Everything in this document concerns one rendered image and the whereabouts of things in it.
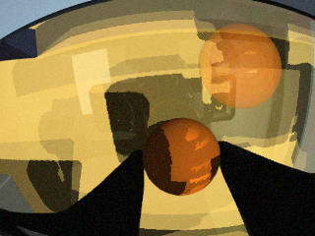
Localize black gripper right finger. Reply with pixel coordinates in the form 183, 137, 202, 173
218, 141, 315, 236

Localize clear low glass wall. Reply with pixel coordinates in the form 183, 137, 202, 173
0, 0, 315, 173

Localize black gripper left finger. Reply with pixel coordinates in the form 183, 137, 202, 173
0, 149, 145, 236

